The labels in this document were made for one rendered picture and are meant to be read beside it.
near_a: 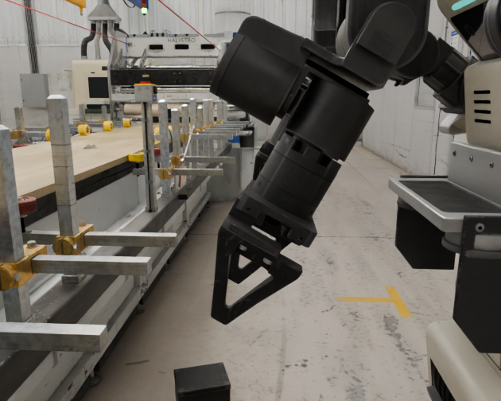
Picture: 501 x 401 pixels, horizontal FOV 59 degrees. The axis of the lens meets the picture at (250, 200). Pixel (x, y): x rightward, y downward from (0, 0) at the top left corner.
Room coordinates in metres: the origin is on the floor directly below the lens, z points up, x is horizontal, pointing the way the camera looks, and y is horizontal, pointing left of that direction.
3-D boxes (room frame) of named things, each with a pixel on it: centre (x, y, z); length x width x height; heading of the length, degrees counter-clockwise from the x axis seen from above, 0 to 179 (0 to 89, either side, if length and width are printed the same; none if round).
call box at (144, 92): (1.83, 0.42, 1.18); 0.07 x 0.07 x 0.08; 87
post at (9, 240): (0.84, 0.48, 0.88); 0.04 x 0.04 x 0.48; 87
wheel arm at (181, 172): (2.12, 0.35, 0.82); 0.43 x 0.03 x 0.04; 87
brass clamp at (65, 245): (1.11, 0.46, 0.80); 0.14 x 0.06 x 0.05; 177
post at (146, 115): (1.82, 0.42, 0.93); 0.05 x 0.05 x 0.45; 87
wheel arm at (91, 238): (1.12, 0.41, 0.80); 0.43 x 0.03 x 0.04; 87
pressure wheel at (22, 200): (1.14, 0.61, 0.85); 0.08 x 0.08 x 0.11
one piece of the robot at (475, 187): (0.58, -0.29, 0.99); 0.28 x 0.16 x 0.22; 177
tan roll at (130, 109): (4.97, 0.78, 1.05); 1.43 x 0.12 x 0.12; 87
